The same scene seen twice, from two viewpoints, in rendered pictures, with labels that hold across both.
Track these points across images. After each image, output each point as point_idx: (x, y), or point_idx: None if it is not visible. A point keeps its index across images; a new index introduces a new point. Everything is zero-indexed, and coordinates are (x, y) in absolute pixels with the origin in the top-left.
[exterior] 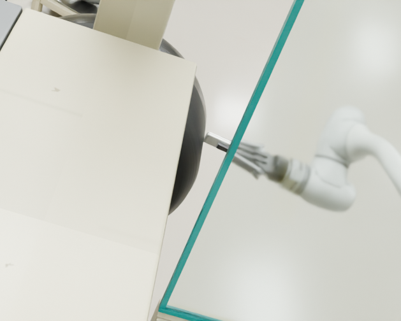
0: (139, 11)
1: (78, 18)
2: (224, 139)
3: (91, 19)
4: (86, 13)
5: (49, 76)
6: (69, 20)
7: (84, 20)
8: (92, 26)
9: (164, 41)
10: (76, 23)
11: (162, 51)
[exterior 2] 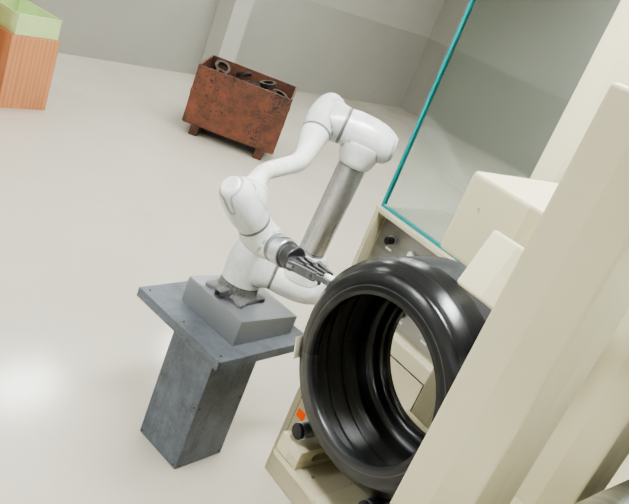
0: None
1: (473, 311)
2: (330, 276)
3: (466, 298)
4: (458, 309)
5: None
6: (479, 319)
7: (472, 304)
8: (472, 295)
9: (400, 258)
10: (480, 310)
11: (414, 257)
